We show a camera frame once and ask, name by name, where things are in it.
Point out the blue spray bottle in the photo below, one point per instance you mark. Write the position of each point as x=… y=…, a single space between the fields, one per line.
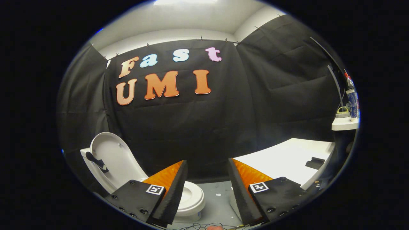
x=353 y=103

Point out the white cabinet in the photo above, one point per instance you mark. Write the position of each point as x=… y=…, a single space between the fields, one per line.
x=287 y=159

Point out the white wall shelf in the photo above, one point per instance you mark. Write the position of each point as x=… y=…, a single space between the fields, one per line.
x=343 y=124

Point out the grey yellow small object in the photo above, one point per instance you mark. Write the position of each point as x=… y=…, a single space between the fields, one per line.
x=343 y=113

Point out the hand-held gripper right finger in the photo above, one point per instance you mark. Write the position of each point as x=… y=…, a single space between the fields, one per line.
x=241 y=195

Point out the small black flat object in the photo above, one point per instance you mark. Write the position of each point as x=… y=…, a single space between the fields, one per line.
x=315 y=163

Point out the black backdrop cloth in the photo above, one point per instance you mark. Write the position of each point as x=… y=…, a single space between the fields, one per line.
x=207 y=124

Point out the black curved rod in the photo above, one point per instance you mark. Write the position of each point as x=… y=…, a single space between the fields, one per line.
x=335 y=81

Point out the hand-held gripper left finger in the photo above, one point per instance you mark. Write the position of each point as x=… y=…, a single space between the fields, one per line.
x=174 y=195

